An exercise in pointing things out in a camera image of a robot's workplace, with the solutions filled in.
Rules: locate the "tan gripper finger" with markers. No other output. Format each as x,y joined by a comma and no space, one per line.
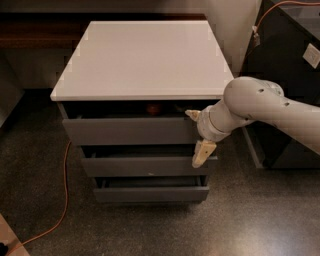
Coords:
193,114
203,150

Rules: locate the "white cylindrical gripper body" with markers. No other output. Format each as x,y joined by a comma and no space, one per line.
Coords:
204,127

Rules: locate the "red apple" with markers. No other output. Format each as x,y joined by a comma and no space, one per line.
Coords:
154,109

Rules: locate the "grey top drawer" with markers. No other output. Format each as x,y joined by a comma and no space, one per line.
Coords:
97,123

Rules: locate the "grey drawer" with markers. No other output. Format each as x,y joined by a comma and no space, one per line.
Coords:
97,123
143,161
150,189

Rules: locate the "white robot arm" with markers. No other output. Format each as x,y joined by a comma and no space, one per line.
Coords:
246,100

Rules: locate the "grey bottom drawer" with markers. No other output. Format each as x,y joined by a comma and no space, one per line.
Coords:
150,189

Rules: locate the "white counter top cabinet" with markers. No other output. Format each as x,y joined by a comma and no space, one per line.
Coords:
144,60

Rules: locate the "grey middle drawer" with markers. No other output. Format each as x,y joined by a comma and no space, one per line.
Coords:
143,161

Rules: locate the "dark cabinet on right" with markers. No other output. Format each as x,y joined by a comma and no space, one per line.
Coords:
285,32

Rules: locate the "white wall outlet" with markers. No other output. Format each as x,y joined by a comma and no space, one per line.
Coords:
312,55

